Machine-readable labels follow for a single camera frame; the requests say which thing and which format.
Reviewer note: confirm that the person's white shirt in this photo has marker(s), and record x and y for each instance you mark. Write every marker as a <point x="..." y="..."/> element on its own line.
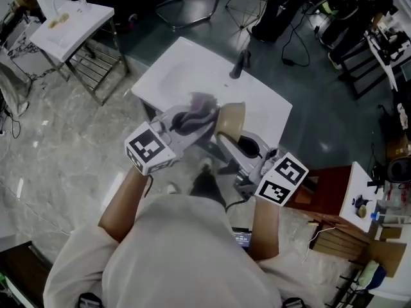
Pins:
<point x="186" y="258"/>

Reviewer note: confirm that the tan wooden bowl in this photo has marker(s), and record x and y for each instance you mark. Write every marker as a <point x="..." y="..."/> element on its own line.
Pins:
<point x="232" y="117"/>

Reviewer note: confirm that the person's left white shoe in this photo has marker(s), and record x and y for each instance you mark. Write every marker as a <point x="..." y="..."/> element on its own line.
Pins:
<point x="171" y="188"/>

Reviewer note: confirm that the black round appliance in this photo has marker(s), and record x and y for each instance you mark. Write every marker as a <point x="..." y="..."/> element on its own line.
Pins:
<point x="399" y="170"/>

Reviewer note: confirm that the person's right white shoe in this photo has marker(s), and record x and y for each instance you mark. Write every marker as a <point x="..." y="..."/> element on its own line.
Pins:
<point x="205" y="164"/>

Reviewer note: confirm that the steel sink stand with shelf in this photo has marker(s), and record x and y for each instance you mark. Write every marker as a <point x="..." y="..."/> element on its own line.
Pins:
<point x="123" y="56"/>

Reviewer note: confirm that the person's left forearm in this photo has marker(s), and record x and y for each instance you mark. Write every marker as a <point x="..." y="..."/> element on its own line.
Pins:
<point x="123" y="207"/>

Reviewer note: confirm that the black tap fixture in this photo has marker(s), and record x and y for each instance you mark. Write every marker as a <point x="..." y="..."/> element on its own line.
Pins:
<point x="375" y="186"/>

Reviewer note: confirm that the purple grey cloth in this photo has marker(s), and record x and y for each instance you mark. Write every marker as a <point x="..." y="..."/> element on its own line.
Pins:
<point x="200" y="104"/>

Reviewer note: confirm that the black curved sink faucet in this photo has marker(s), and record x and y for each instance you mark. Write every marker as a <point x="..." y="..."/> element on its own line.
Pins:
<point x="241" y="63"/>

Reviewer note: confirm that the reddish wooden cabinet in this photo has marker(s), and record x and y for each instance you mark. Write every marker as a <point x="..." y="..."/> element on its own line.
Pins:
<point x="324" y="188"/>

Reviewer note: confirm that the grey fabric bag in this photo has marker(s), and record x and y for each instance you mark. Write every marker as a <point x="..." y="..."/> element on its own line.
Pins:
<point x="13" y="88"/>

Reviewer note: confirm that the black backpack with neon stripe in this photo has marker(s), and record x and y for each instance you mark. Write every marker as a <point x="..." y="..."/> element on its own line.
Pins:
<point x="340" y="2"/>

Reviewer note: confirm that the clear plastic bin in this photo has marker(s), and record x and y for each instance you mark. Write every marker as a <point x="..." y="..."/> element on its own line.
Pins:
<point x="395" y="194"/>

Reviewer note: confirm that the black metal rack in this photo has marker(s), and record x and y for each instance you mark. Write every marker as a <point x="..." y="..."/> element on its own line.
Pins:
<point x="353" y="287"/>

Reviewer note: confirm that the small tan bowl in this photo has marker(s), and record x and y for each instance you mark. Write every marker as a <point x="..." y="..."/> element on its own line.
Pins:
<point x="362" y="210"/>
<point x="53" y="24"/>

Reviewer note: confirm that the person's white shoe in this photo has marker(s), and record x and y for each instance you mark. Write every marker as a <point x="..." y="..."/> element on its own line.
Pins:
<point x="171" y="188"/>
<point x="205" y="164"/>

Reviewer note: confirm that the light green towel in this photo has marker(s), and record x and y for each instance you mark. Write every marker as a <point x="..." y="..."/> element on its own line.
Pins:
<point x="367" y="274"/>

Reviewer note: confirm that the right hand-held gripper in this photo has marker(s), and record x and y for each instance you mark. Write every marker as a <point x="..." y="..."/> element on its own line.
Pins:
<point x="282" y="181"/>

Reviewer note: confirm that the dark blue teapot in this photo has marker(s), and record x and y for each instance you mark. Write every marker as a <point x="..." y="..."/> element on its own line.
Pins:
<point x="360" y="201"/>

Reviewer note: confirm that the white crumpled paper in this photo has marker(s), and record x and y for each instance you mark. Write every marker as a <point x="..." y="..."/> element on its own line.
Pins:
<point x="403" y="115"/>

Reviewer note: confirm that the white stone slab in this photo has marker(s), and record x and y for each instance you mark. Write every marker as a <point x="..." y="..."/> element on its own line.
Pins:
<point x="356" y="181"/>

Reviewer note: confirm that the white sink with white faucet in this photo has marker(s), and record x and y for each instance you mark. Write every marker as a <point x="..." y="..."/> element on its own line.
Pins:
<point x="77" y="21"/>

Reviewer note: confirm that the black phone screen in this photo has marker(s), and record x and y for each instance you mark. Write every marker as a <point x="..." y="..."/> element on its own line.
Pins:
<point x="241" y="237"/>

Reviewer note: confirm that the marble patterned board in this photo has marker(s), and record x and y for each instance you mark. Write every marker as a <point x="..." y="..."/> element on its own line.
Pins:
<point x="22" y="59"/>

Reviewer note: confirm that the dark brown wooden cabinet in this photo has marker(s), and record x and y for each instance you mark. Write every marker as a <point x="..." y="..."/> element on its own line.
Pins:
<point x="22" y="274"/>

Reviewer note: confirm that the white slanted table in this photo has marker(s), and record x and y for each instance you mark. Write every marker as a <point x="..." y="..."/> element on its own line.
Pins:
<point x="385" y="66"/>

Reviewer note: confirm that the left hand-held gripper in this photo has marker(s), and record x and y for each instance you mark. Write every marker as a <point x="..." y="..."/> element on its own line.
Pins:
<point x="147" y="149"/>

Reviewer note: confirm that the person's right leg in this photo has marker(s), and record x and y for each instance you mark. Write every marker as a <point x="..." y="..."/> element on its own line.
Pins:
<point x="205" y="188"/>

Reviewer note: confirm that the person's right forearm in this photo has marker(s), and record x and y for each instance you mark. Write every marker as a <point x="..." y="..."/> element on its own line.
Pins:
<point x="263" y="233"/>

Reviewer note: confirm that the white ceramic sink basin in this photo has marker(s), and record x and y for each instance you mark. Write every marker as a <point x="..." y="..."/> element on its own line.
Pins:
<point x="192" y="66"/>

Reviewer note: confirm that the small blue cup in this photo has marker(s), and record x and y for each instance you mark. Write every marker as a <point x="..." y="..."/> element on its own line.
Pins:
<point x="375" y="216"/>

